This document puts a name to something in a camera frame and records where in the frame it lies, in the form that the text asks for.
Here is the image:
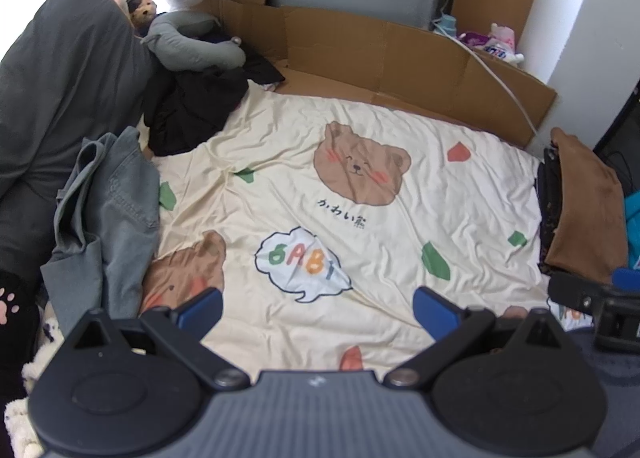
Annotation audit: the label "black clothes pile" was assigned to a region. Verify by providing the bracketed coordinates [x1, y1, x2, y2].
[145, 55, 286, 156]

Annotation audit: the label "pink plush toy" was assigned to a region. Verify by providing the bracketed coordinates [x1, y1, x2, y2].
[487, 23, 525, 64]

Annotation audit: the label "white cable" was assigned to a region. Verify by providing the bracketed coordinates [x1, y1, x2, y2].
[430, 20, 541, 136]

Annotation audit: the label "teal cup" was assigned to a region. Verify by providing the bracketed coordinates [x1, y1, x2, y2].
[432, 13, 458, 36]

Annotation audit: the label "black patterned garment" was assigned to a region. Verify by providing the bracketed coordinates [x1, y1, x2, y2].
[535, 140, 566, 274]

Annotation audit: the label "black paw print cloth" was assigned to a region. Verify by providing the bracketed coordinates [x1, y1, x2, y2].
[0, 265, 43, 389]

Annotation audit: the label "brown plush dog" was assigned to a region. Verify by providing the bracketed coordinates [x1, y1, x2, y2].
[125, 0, 158, 31]

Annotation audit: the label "bear print bed sheet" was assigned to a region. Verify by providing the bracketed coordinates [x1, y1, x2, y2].
[135, 83, 596, 374]

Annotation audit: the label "grey neck pillow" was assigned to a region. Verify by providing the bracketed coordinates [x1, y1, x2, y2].
[140, 10, 246, 71]

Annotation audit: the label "teal cloth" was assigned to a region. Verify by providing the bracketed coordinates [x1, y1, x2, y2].
[622, 188, 640, 269]

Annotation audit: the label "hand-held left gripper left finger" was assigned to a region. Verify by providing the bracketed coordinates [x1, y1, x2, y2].
[65, 287, 251, 391]

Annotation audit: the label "dark grey pillow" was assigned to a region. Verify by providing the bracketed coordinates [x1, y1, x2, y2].
[0, 0, 161, 289]

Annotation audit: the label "cardboard sheet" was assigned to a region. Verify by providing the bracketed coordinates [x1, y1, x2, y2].
[202, 0, 558, 149]

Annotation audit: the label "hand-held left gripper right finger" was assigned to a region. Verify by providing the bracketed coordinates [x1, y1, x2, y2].
[384, 287, 581, 387]

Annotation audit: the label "dark furniture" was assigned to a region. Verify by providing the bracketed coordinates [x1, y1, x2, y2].
[592, 88, 640, 189]

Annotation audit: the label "blue denim pants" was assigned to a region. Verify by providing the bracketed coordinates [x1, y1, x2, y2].
[40, 127, 161, 339]

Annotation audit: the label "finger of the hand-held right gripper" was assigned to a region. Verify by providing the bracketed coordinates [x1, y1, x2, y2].
[612, 266, 640, 290]
[547, 270, 615, 312]

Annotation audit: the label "white fluffy blanket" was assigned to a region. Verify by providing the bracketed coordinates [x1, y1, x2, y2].
[5, 305, 68, 458]

